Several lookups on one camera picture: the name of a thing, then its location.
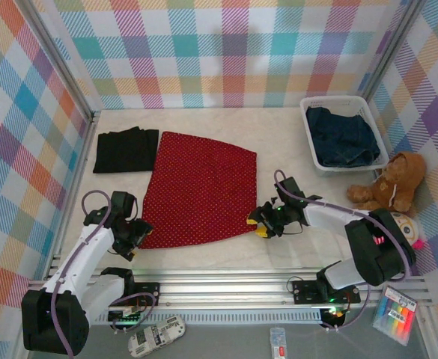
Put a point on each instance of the white plastic basket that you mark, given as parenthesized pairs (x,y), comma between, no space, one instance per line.
(370,112)

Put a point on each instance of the white doll with glasses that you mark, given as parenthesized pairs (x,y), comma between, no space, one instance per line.
(407,228)

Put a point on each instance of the coloured marker pack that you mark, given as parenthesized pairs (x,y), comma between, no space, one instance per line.
(394,314)

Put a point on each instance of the aluminium corner post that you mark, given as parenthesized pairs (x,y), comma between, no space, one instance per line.
(391,48)
(63,67)

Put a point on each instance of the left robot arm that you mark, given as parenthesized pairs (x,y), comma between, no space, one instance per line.
(80,269)

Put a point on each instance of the right controller board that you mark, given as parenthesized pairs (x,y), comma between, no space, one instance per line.
(332,314)

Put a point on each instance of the controller board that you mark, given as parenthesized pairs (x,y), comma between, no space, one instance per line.
(127,318)
(332,314)

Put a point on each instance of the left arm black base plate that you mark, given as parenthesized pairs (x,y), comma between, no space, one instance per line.
(147,293)

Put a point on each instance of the dark denim skirt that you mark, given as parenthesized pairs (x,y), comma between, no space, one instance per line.
(342,138)

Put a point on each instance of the brown teddy bear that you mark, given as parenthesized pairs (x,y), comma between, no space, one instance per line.
(398,179)

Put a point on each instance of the left controller board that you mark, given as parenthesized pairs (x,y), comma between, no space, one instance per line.
(127,318)

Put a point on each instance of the black skirt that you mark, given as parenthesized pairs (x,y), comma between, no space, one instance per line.
(125,151)

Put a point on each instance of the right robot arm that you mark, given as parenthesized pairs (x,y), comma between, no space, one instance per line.
(376,247)

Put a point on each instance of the red polka dot skirt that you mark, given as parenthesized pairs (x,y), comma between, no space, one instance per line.
(203,187)

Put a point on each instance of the aluminium rail frame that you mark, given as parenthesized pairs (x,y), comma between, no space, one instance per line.
(222,289)

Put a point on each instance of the newspaper print pouch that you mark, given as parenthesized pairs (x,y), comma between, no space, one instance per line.
(157,336)

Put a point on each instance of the aluminium side rail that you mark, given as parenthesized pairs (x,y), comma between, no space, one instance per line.
(77,175)

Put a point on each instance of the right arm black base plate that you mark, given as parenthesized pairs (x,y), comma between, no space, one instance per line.
(304,291)

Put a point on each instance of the small white box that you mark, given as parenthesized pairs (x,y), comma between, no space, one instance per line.
(278,342)

